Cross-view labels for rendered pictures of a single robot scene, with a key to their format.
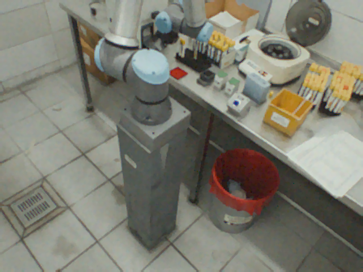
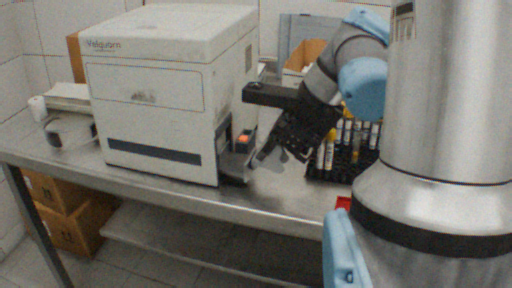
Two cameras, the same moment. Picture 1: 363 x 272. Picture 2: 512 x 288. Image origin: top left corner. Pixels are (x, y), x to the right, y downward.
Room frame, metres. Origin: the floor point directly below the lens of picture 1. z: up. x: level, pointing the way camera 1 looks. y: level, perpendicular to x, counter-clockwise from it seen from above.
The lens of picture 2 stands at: (0.81, 0.40, 1.33)
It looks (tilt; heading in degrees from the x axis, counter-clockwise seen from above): 32 degrees down; 336
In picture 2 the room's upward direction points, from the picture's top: straight up
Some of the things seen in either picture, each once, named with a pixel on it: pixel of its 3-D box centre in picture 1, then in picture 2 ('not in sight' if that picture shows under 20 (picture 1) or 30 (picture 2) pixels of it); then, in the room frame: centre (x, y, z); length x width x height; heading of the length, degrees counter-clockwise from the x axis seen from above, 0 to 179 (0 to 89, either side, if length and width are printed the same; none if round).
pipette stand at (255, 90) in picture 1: (255, 88); not in sight; (1.07, -0.30, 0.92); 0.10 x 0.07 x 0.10; 42
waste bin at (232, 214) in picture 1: (237, 193); not in sight; (0.99, -0.36, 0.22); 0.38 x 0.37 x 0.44; 50
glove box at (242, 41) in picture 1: (248, 44); not in sight; (1.44, -0.29, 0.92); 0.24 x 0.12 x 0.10; 140
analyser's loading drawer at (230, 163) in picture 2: (141, 35); (203, 153); (1.42, 0.26, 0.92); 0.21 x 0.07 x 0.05; 50
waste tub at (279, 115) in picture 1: (287, 112); not in sight; (0.94, -0.41, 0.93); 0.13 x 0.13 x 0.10; 54
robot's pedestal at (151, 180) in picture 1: (151, 187); not in sight; (0.84, 0.12, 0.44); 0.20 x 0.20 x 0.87; 50
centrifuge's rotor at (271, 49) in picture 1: (277, 53); not in sight; (1.30, -0.41, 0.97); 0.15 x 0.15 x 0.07
